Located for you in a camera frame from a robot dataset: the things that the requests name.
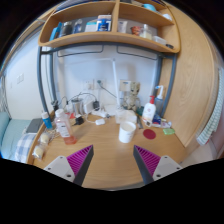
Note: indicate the black plug charger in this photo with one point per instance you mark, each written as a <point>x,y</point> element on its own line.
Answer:
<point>79,120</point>

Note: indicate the clear plastic container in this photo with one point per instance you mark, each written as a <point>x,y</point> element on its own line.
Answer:
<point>125,115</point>

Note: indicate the white power adapter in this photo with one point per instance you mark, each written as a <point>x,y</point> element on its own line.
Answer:
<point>88,107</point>

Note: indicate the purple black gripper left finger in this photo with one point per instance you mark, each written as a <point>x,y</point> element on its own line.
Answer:
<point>73,167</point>

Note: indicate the stainless steel cup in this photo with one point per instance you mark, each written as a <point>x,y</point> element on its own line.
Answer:
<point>77,105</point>

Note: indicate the Groot figurine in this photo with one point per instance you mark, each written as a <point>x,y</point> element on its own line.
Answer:
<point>129,101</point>

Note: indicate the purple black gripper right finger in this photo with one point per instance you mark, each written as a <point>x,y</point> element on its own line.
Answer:
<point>153,167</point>

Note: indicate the green sponge pad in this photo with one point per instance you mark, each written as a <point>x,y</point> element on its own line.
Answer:
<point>168,131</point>

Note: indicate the wooden wall shelf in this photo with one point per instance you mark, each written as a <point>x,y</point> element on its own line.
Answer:
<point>154,13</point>

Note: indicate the plaid pillow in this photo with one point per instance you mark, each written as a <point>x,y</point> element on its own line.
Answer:
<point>23,147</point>

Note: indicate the clear pump dispenser bottle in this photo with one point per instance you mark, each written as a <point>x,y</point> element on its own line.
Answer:
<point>159,99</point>

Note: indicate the white paper cup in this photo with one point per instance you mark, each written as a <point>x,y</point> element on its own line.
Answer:
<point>126,131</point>

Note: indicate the clear bottle with orange liquid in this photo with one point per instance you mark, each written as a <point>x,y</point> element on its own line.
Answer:
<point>64,127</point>

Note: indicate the round dark red coaster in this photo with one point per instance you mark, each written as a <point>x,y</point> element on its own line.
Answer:
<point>149,134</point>

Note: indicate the bagged bread roll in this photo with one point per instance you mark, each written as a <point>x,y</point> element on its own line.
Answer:
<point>39,152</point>

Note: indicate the white pump lotion bottle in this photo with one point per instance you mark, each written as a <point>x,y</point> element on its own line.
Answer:
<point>149,111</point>

